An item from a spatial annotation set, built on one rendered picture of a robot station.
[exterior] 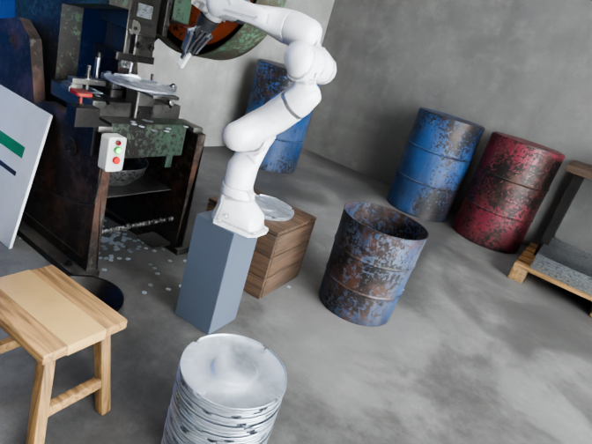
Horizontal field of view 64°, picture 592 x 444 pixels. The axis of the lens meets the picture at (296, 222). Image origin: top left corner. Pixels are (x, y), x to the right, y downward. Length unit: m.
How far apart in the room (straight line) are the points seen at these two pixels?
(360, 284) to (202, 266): 0.75
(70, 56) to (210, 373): 1.53
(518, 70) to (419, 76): 0.89
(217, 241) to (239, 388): 0.65
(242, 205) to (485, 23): 3.57
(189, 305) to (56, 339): 0.74
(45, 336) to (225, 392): 0.46
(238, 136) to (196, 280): 0.60
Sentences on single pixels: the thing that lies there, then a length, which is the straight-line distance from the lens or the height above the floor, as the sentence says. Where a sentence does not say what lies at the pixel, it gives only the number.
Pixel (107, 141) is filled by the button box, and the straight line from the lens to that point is 1.88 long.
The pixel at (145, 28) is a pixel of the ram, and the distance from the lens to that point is 2.18.
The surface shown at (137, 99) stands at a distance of 2.11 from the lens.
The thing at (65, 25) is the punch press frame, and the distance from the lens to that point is 2.29.
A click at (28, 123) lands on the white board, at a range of 2.30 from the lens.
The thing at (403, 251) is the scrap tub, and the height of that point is 0.42.
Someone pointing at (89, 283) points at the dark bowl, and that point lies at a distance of 2.04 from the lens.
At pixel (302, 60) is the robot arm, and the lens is 1.52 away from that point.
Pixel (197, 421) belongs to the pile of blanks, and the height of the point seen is 0.23.
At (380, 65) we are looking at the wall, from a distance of 5.13.
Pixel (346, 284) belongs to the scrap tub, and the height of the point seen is 0.17.
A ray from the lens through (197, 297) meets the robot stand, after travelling 1.89.
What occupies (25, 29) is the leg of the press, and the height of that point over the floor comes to 0.86.
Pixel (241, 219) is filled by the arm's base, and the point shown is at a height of 0.50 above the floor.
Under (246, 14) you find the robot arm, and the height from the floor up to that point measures 1.16.
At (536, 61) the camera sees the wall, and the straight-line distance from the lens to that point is 4.72.
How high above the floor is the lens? 1.14
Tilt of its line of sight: 21 degrees down
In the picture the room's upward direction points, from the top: 17 degrees clockwise
